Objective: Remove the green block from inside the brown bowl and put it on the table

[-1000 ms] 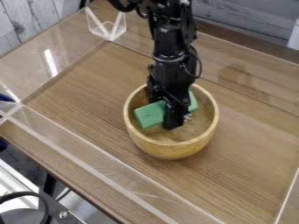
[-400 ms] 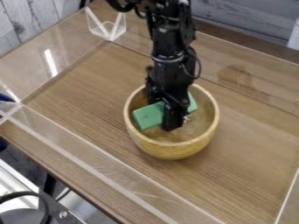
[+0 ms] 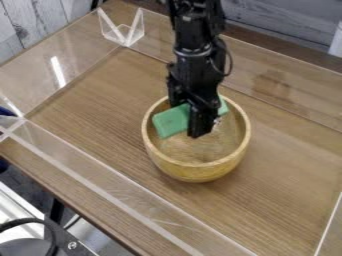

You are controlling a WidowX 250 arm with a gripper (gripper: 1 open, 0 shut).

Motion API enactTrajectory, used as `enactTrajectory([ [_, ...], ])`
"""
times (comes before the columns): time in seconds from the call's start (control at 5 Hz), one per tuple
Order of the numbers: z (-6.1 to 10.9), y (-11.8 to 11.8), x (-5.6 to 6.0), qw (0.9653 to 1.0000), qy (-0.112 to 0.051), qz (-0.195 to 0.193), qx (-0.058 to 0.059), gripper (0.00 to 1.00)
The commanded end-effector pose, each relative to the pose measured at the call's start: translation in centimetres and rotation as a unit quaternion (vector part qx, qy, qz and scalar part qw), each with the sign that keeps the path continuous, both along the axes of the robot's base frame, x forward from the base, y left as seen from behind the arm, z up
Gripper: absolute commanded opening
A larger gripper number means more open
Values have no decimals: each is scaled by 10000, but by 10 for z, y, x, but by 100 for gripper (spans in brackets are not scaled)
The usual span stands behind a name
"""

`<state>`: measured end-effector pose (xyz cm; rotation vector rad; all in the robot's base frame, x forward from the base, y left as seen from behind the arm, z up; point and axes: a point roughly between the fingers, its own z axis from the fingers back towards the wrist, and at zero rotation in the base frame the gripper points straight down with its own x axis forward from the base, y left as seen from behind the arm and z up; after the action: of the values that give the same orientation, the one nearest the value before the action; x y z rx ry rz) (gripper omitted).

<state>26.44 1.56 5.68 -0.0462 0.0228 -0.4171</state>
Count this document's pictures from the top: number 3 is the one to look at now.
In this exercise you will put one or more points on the green rectangular block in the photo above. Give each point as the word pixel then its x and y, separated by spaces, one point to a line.
pixel 169 120

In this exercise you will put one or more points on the brown wooden bowl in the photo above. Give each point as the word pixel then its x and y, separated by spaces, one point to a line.
pixel 203 159

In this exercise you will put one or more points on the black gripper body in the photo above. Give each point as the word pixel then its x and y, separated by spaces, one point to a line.
pixel 199 71

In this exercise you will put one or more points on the black table leg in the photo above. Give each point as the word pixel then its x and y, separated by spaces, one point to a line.
pixel 56 211

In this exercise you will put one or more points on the clear acrylic corner bracket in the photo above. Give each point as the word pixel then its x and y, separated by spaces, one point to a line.
pixel 121 34

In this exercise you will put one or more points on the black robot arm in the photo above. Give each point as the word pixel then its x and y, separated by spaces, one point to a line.
pixel 198 23

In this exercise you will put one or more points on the black metal base plate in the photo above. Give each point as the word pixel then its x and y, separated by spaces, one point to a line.
pixel 36 247

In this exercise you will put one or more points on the clear acrylic front barrier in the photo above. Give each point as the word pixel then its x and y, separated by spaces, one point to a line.
pixel 113 123

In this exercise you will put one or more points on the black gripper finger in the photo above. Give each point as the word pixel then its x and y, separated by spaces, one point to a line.
pixel 202 120
pixel 176 94

